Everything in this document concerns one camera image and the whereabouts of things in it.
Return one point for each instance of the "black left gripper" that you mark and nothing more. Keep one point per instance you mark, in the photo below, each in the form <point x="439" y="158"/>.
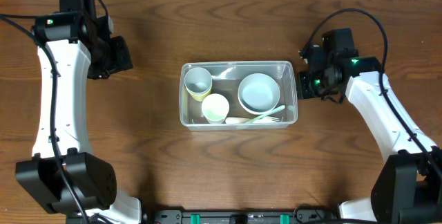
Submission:
<point x="125" y="61"/>

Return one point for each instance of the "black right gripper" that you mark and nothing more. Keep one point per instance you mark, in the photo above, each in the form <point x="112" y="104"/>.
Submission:
<point x="304" y="89"/>

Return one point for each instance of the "mint green plastic spoon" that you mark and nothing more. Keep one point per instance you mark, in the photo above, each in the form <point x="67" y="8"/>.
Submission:
<point x="275" y="110"/>

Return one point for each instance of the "grey plastic bowl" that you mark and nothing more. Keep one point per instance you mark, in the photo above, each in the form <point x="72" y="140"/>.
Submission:
<point x="259" y="88"/>

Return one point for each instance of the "yellow plastic bowl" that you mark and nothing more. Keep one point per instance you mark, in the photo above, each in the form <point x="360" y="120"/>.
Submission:
<point x="257" y="109"/>

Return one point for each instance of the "grey plastic cup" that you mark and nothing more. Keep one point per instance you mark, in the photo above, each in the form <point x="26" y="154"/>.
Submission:
<point x="198" y="81"/>

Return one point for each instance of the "yellow plastic cup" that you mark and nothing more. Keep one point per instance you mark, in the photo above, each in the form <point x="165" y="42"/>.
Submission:
<point x="199" y="97"/>

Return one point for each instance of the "pink plastic fork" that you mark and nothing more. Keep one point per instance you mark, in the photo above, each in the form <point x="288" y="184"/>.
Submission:
<point x="264" y="120"/>

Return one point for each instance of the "clear plastic container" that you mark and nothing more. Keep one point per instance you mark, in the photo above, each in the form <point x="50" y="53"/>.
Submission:
<point x="226" y="77"/>

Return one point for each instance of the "cream white plastic cup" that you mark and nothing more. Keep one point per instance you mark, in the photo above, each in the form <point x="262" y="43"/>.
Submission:
<point x="215" y="108"/>

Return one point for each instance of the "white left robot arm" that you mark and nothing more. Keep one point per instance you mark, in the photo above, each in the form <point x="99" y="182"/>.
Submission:
<point x="63" y="176"/>

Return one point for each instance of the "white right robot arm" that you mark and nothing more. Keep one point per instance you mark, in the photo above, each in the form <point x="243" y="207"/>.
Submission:
<point x="408" y="189"/>

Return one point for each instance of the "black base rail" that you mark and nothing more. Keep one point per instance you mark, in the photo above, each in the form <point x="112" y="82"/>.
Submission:
<point x="300" y="215"/>

